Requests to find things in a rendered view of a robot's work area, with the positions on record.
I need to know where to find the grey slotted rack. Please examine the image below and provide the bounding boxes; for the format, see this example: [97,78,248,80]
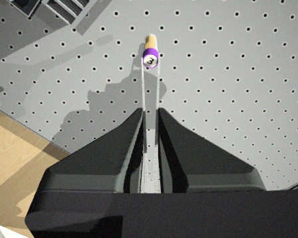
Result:
[41,0,98,28]

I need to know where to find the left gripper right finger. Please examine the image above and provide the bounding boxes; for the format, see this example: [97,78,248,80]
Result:
[158,108,267,193]

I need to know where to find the grey perforated base plate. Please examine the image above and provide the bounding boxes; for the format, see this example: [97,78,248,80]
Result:
[0,0,298,191]

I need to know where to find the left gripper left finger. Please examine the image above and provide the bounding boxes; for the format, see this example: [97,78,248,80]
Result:
[36,108,144,193]

